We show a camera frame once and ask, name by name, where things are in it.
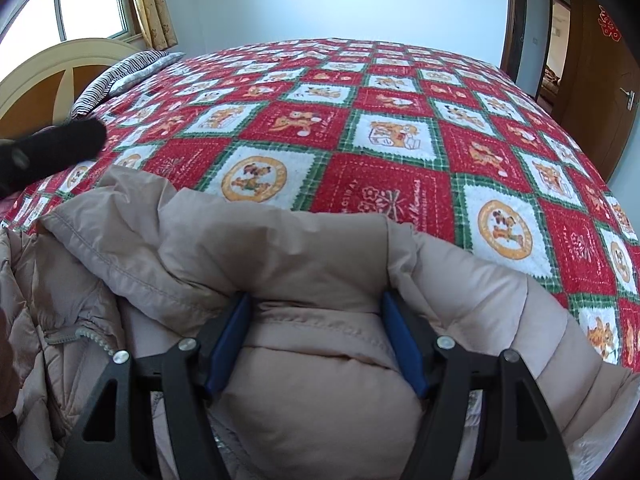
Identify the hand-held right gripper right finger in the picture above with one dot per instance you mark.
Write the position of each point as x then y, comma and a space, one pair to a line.
401, 345

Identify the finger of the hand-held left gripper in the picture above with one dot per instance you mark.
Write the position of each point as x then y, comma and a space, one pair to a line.
60, 145

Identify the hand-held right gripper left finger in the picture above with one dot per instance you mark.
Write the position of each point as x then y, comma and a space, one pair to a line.
229, 347

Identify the beige quilted down jacket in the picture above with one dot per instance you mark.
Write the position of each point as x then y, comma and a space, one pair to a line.
310, 270

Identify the cream and brown headboard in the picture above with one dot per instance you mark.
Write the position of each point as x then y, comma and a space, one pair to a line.
45, 80

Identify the striped pillow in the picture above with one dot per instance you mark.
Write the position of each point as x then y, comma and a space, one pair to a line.
120, 77

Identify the window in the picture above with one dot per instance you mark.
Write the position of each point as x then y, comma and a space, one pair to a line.
75, 0

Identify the narrow yellow patterned curtain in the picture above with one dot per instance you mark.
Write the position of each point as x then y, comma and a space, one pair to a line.
155, 5

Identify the red printed patchwork bedspread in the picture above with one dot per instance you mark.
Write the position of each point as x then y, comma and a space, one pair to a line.
380, 120

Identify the brown wooden door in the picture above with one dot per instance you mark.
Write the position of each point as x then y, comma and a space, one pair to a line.
600, 90

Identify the red paper door decoration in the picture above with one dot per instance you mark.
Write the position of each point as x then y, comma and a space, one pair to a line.
609, 22

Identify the brown door frame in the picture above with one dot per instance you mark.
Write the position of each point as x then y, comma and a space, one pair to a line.
515, 20

